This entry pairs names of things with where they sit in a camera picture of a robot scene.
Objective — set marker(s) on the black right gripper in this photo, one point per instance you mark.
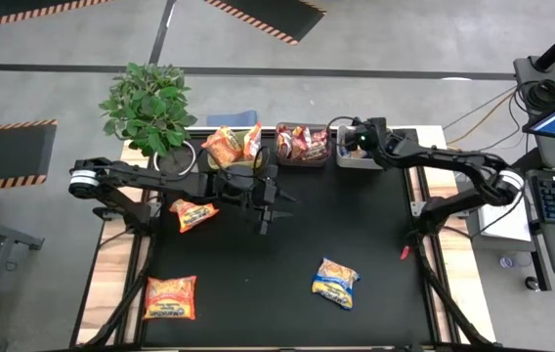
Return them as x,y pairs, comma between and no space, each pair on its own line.
368,134

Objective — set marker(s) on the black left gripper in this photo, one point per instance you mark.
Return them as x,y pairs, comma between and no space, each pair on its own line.
243,188

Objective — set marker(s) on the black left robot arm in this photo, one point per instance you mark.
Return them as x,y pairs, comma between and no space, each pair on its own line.
150,178

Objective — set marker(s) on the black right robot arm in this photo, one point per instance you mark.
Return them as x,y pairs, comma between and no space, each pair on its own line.
443,159

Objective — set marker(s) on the white plastic bin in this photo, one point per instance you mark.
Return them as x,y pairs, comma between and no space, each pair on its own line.
351,162

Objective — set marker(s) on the grey translucent plastic bin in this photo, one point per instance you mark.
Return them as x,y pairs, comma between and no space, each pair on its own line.
307,162

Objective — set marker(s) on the yellow plastic bin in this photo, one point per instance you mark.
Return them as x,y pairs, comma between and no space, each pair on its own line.
245,163

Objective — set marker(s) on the black table mat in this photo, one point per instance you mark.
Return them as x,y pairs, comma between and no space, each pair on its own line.
268,274

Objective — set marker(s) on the blue grey seat pad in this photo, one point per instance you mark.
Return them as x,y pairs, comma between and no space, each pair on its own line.
232,119

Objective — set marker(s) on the white plant pot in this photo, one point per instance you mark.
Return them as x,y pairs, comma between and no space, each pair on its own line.
175,161

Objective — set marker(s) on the red tape tag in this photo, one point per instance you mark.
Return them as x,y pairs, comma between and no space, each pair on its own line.
405,252

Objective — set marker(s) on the black hazard striped floor mat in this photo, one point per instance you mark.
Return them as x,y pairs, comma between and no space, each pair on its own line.
13,10
4,151
277,14

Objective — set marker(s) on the green leafy plant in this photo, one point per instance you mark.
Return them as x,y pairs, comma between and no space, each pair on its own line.
148,107

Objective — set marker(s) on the white paper box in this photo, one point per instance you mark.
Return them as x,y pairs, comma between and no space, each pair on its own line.
507,225

